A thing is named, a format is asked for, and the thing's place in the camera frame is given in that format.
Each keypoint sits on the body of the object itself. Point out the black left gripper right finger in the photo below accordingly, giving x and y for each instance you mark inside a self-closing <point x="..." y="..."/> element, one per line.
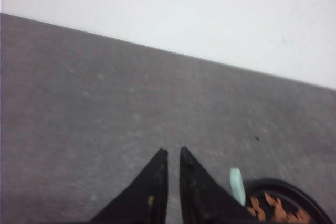
<point x="203" y="200"/>

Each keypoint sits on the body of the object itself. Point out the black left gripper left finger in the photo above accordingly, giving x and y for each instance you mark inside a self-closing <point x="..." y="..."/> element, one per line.
<point x="144" y="200"/>

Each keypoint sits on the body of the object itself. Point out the brown beef cubes pile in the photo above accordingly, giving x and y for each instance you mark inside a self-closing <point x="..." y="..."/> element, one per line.
<point x="268" y="207"/>

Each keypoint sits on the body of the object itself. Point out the black frying pan mint handle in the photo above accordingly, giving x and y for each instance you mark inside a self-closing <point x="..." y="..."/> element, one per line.
<point x="291" y="196"/>

